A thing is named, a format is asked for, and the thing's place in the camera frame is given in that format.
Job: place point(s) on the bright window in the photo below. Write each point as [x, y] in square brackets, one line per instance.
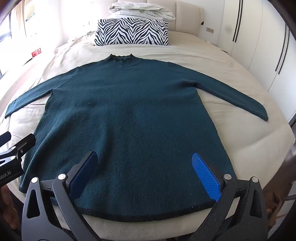
[10, 34]

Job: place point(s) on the beige upholstered headboard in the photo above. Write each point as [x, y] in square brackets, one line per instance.
[187, 18]

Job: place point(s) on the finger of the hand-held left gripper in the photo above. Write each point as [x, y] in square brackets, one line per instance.
[24, 143]
[5, 138]

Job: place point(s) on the dark teal knit sweater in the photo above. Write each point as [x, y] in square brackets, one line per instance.
[129, 115]

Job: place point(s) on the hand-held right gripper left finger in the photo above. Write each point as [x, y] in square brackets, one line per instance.
[82, 172]

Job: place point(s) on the person's left hand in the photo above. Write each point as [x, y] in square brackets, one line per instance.
[8, 204]

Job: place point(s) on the red box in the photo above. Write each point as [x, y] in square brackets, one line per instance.
[36, 52]

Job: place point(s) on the zebra print pillow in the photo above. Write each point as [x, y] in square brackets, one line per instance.
[131, 31]

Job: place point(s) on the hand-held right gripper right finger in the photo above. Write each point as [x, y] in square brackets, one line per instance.
[205, 176]

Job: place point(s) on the white wardrobe doors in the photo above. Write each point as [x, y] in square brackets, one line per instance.
[256, 34]

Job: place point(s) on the white wall socket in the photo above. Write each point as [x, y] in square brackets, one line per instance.
[210, 29]

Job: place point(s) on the beige bed sheet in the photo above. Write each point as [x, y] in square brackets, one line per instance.
[185, 52]

